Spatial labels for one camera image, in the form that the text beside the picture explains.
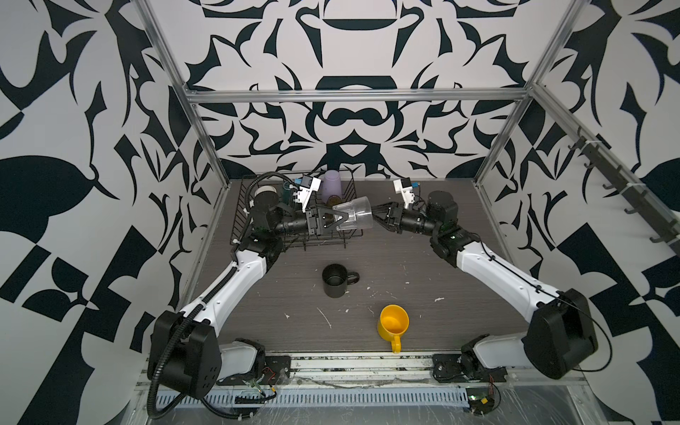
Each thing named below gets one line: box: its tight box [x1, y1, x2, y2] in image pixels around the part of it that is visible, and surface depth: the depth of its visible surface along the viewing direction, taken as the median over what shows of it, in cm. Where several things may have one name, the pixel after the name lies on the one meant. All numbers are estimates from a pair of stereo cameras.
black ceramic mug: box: [322, 263, 361, 299], surface depth 87 cm
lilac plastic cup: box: [322, 169, 342, 204], surface depth 106 cm
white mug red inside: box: [255, 185, 279, 209], surface depth 60 cm
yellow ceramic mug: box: [378, 303, 410, 354], surface depth 77 cm
